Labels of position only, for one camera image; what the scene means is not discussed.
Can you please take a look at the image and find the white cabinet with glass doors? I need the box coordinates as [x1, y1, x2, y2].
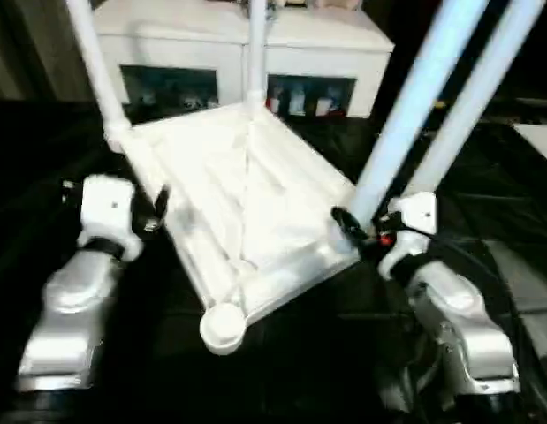
[92, 0, 396, 120]

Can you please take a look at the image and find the black work mat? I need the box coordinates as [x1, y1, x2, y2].
[0, 97, 547, 424]

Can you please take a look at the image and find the flat white board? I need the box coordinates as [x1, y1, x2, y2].
[513, 124, 547, 169]

